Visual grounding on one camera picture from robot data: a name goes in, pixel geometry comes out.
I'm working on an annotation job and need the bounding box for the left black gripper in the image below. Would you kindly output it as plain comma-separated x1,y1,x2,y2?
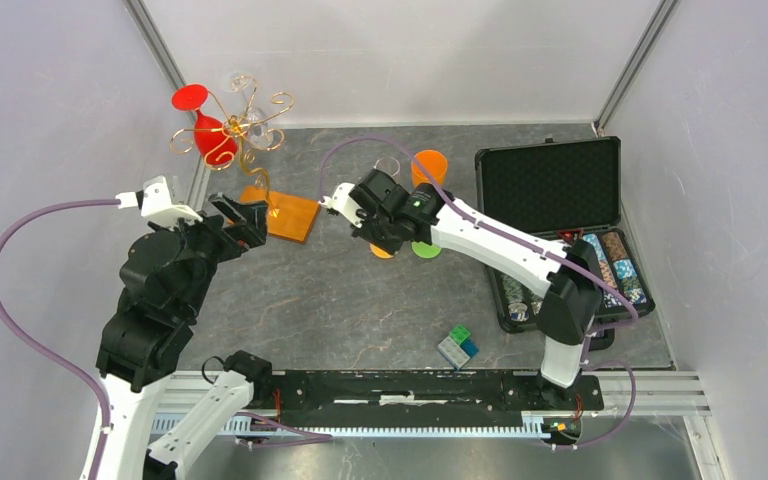
152,188,269,315

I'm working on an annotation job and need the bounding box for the yellow plastic wine glass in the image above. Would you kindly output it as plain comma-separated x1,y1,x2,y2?
370,244,395,260

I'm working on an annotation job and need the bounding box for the green plastic wine glass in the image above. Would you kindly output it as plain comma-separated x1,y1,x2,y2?
411,242,442,259

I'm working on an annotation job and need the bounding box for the red plastic wine glass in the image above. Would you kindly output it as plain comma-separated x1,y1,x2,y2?
169,84,238,171

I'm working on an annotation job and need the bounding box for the orange plastic wine glass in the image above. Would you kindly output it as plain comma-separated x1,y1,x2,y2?
411,150,449,187

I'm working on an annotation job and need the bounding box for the clear wine glass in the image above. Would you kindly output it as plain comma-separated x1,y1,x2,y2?
230,75,273,150

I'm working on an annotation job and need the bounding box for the clear champagne flute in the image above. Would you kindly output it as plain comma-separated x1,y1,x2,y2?
374,157,402,181

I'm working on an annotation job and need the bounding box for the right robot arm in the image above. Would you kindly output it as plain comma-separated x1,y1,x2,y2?
324,169,602,408

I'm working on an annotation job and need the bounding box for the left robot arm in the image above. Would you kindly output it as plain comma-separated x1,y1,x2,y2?
83,189,269,479

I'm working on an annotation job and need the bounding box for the toy brick block stack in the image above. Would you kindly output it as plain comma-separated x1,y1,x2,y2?
437,325,479,370

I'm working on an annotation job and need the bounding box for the black poker chip case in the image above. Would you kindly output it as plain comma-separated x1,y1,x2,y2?
475,136,656,317

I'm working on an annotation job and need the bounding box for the red triangular dealer button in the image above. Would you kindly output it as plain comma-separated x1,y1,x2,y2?
556,229,584,245

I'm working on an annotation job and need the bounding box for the gold wire glass rack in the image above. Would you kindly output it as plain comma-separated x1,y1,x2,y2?
202,91,320,244

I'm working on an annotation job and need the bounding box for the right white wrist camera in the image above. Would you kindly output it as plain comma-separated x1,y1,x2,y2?
319,182,363,228

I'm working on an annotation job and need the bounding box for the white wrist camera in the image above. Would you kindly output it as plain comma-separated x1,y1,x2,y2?
115,175,203,229
319,182,363,228

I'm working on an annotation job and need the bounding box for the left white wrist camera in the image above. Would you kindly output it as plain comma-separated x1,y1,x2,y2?
115,175,203,229

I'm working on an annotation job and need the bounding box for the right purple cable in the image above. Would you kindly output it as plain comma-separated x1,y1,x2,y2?
318,137,641,452

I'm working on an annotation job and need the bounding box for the purple cable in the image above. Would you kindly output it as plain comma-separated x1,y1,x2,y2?
0,199,334,480
318,137,641,452

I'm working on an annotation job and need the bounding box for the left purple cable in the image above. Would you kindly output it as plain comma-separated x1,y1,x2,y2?
0,199,334,480

